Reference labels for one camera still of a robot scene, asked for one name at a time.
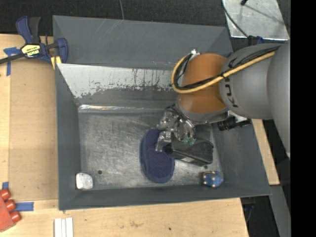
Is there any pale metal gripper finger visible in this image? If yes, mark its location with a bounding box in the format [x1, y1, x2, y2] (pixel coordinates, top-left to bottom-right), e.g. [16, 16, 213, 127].
[156, 110, 179, 131]
[155, 130, 172, 153]

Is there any black flat block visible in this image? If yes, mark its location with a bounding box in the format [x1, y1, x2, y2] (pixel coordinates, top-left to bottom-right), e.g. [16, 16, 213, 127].
[164, 139, 214, 167]

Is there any dark blue oval cloth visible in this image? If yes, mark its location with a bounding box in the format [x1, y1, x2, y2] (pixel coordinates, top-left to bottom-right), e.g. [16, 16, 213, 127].
[139, 128, 176, 184]

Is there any grey metal bin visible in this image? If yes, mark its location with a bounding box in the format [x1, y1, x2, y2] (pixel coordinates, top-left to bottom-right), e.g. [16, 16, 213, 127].
[52, 15, 273, 211]

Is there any blue dotted ball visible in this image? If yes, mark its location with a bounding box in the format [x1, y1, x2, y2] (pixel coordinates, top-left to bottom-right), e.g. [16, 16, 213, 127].
[202, 170, 224, 188]

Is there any white crumpled lump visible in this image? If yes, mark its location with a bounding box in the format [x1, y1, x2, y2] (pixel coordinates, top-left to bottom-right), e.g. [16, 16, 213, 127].
[75, 172, 94, 190]

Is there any black cylinder on white bracket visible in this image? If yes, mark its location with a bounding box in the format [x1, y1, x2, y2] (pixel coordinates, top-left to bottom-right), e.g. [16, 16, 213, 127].
[217, 111, 252, 132]

